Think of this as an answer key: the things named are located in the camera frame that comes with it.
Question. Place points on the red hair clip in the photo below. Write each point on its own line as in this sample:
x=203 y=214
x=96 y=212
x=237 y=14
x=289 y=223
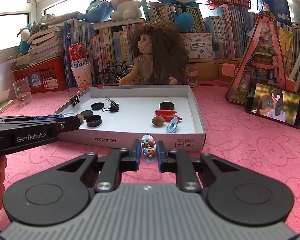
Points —
x=166 y=112
x=172 y=118

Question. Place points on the row of upright books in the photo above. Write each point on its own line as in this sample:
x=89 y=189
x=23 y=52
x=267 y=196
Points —
x=110 y=45

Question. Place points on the clear glass cup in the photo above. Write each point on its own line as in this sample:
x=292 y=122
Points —
x=22 y=92

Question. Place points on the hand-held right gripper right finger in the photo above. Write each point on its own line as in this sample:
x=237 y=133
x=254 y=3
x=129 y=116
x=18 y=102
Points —
x=159 y=156

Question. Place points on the black round lid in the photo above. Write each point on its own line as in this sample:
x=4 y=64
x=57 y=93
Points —
x=93 y=122

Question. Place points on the grey plush toy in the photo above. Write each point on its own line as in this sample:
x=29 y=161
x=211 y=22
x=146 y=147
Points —
x=43 y=22

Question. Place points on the miniature black bicycle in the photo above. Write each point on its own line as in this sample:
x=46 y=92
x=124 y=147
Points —
x=119 y=78

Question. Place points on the thick black round puck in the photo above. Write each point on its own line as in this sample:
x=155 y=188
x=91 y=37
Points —
x=166 y=105

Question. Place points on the pink rabbit print towel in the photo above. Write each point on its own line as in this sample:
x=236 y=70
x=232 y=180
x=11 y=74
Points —
x=240 y=142

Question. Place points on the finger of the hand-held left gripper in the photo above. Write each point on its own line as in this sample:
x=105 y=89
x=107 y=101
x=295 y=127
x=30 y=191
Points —
x=48 y=117
x=70 y=123

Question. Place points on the white box with colourful print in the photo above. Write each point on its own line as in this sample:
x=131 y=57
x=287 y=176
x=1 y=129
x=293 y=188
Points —
x=197 y=46

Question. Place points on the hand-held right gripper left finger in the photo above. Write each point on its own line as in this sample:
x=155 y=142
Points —
x=139 y=155

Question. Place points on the wooden shelf box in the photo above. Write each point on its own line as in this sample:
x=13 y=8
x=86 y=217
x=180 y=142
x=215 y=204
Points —
x=210 y=72

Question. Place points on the blue paper bag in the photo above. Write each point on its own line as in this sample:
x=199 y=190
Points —
x=277 y=0

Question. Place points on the small stacked jars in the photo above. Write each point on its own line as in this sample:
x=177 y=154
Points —
x=191 y=77

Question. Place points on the red beverage can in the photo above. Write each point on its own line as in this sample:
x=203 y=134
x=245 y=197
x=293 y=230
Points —
x=77 y=53

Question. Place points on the stack of lying books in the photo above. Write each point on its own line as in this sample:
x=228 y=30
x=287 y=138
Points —
x=45 y=47

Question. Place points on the paper cup with cat print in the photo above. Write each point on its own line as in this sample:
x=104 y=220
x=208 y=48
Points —
x=82 y=78

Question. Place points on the smartphone showing video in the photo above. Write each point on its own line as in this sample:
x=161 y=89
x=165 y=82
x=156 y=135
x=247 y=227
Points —
x=272 y=102

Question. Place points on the white and pink rabbit plush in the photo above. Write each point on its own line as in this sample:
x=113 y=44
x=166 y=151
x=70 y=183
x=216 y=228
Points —
x=125 y=5

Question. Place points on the white cardboard box tray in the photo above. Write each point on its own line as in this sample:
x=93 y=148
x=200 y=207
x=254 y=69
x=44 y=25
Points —
x=135 y=100

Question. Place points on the large red plastic basket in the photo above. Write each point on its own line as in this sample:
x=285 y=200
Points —
x=50 y=75

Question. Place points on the doll with curly brown hair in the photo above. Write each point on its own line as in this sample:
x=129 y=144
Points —
x=145 y=67

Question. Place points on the black binder clip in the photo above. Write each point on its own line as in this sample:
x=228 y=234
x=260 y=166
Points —
x=76 y=101
x=113 y=107

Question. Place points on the blue and white plush toy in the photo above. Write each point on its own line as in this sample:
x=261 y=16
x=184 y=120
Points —
x=25 y=42

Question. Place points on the blue bear plush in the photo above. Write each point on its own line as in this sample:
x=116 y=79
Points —
x=97 y=11

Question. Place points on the pink house-shaped toy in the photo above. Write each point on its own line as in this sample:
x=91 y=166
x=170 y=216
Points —
x=260 y=60

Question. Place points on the light blue hair clip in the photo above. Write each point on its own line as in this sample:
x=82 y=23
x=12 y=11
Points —
x=172 y=126

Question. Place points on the white grid board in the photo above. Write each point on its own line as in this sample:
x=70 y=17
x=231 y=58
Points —
x=2 y=57

